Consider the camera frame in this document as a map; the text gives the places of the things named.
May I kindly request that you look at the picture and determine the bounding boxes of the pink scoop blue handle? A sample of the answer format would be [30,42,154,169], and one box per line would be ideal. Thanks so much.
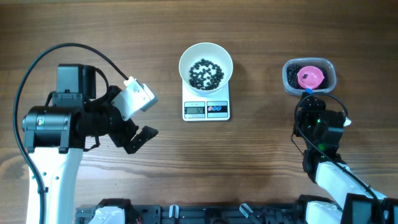
[297,66,325,90]

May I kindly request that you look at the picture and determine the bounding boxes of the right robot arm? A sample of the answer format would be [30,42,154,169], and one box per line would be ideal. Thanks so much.
[292,90,397,223]

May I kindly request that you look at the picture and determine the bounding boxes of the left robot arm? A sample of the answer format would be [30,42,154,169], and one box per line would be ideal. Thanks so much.
[22,64,158,223]

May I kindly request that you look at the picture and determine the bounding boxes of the white digital kitchen scale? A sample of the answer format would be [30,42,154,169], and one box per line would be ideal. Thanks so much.
[182,81,231,122]

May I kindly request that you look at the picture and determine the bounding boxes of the black beans in bowl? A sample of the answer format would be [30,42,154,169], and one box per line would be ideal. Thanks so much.
[188,58,226,91]

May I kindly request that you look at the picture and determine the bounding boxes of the white bowl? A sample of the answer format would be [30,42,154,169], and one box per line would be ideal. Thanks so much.
[178,42,234,96]

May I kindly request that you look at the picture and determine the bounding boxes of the black beans in container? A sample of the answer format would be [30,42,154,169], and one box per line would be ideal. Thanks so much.
[285,63,329,90]

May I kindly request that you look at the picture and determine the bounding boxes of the clear plastic container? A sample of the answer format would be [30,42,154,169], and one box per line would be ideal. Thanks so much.
[282,57,337,96]

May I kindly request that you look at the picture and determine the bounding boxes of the black aluminium base frame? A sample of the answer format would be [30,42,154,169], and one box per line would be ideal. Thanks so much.
[74,198,306,224]

